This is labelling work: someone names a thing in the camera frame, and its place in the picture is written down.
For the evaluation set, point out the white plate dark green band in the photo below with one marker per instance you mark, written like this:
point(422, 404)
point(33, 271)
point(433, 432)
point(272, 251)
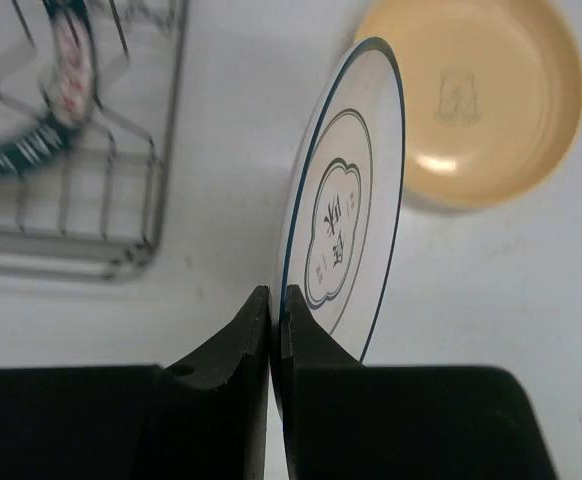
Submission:
point(69, 99)

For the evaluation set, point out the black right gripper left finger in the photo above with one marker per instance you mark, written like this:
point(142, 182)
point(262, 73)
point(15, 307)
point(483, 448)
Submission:
point(203, 417)

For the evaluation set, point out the tan yellow plate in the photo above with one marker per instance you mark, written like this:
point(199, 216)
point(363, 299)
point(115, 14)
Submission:
point(493, 94)

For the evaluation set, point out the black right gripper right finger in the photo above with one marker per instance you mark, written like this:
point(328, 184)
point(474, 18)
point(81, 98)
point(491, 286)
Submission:
point(345, 420)

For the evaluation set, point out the grey wire dish rack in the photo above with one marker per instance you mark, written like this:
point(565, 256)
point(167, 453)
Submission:
point(97, 212)

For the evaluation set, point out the white plate green line rim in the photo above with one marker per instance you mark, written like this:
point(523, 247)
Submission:
point(343, 203)

